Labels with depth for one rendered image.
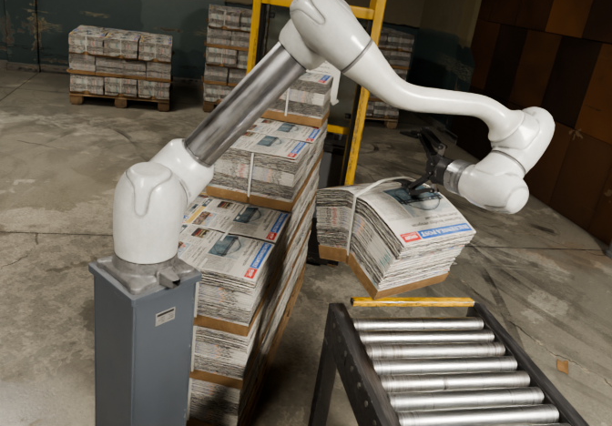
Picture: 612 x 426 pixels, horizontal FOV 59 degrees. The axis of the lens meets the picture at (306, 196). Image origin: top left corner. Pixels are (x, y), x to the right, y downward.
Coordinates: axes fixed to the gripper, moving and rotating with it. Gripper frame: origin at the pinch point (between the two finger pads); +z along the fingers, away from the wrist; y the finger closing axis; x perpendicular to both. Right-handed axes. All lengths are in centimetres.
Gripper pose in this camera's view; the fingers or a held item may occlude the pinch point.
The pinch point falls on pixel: (402, 155)
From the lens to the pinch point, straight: 162.4
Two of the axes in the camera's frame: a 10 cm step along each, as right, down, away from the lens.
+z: -5.4, -3.1, 7.9
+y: -1.2, 9.5, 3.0
